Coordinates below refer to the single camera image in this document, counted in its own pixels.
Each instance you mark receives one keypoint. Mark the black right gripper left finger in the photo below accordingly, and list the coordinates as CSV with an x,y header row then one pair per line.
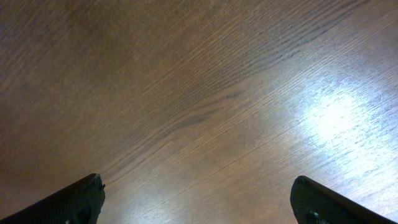
x,y
80,202

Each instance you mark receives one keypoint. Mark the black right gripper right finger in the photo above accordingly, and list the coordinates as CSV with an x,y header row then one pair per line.
x,y
312,202

